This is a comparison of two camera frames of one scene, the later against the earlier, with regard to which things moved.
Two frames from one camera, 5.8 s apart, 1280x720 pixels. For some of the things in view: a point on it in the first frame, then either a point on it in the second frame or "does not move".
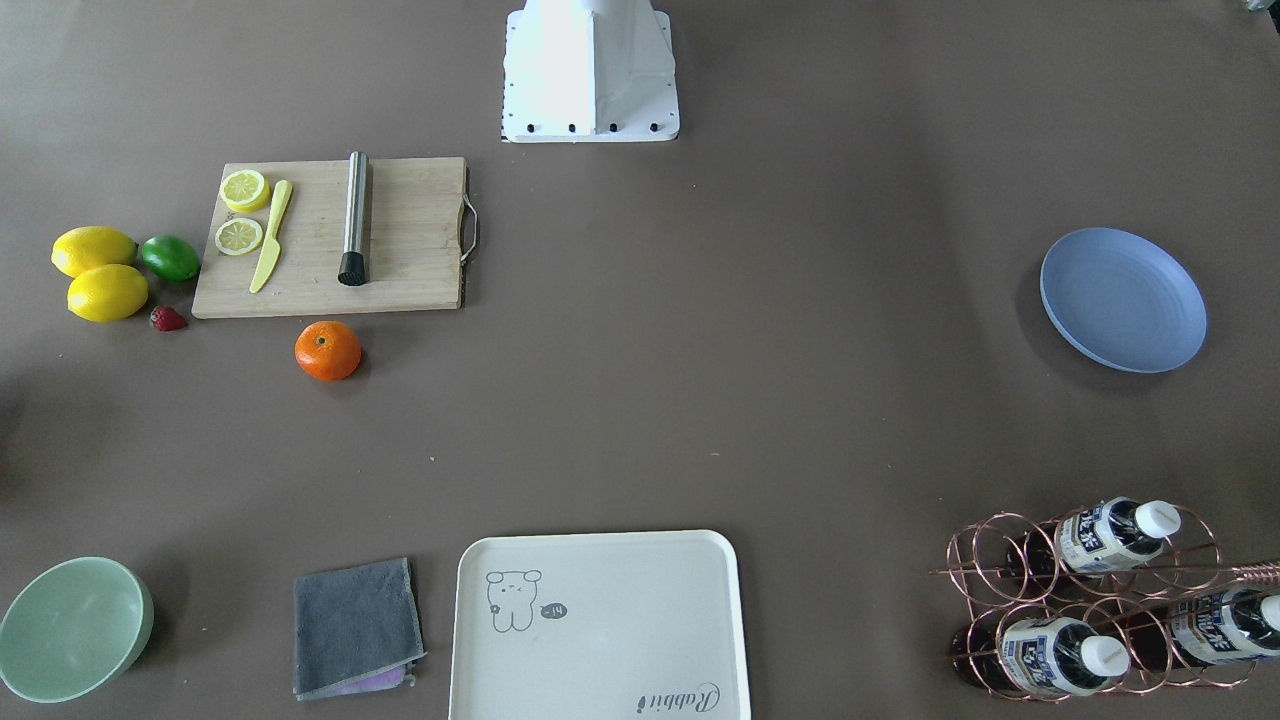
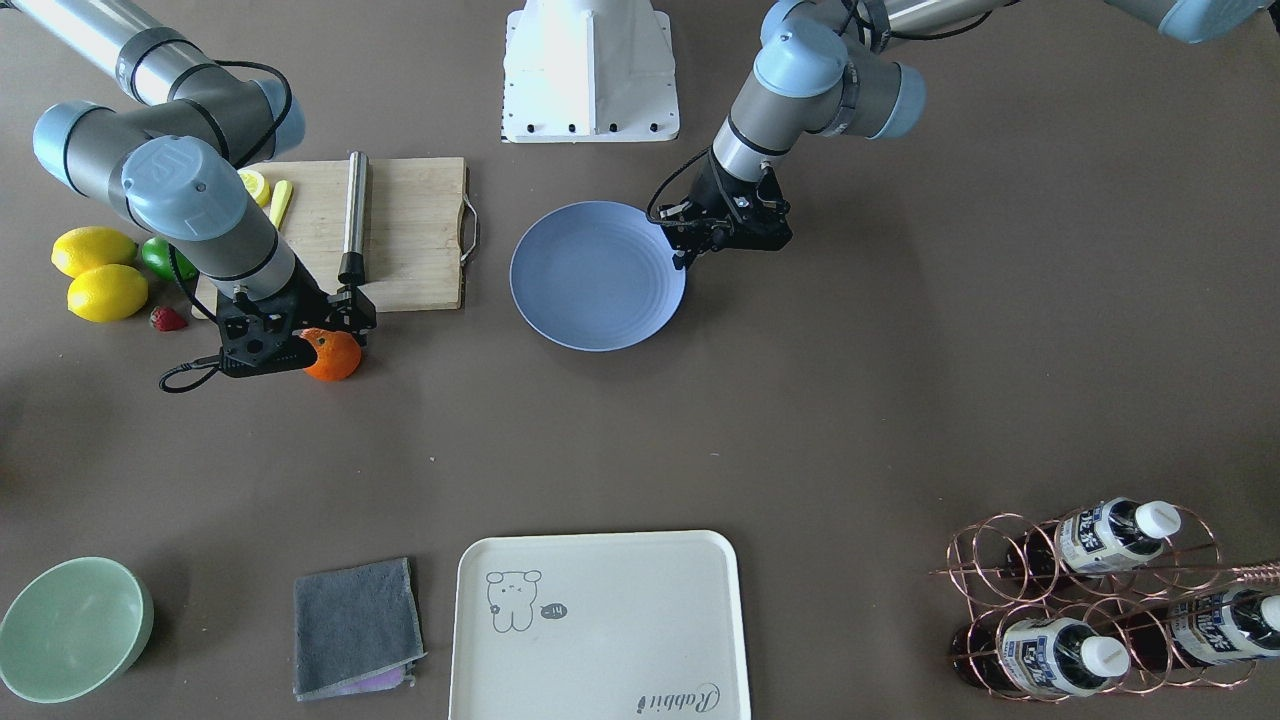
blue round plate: [1125, 299] to [595, 276]
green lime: [171, 258] does not move
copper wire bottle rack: [1107, 601] does not move
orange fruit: [327, 351] does not move
